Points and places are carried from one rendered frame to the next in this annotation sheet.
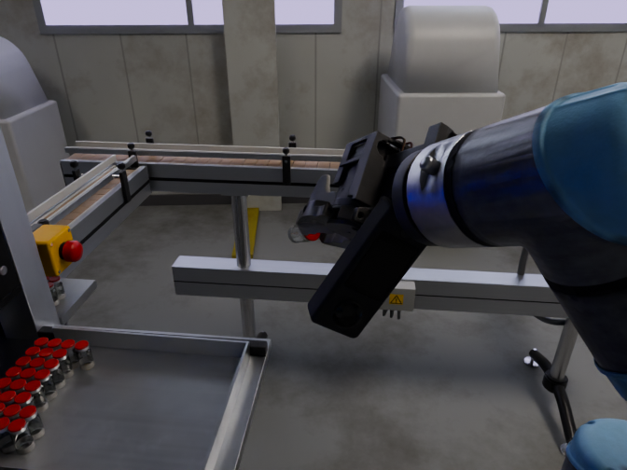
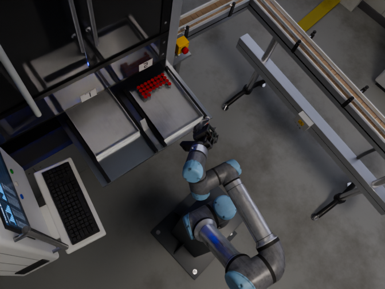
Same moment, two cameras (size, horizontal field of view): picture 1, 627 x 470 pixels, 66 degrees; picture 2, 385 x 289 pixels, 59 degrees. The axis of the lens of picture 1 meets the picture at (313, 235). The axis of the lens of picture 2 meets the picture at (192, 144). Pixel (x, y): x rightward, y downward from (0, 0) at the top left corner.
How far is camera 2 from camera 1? 1.19 m
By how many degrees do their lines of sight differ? 43
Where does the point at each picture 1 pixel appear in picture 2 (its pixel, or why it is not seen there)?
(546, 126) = (188, 161)
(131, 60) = not seen: outside the picture
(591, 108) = (188, 164)
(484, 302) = (332, 153)
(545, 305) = (352, 175)
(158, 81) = not seen: outside the picture
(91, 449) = (155, 112)
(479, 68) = not seen: outside the picture
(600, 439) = (223, 199)
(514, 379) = (333, 184)
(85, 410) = (160, 101)
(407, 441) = (268, 163)
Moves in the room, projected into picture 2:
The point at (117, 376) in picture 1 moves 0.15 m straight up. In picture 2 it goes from (172, 96) to (175, 82)
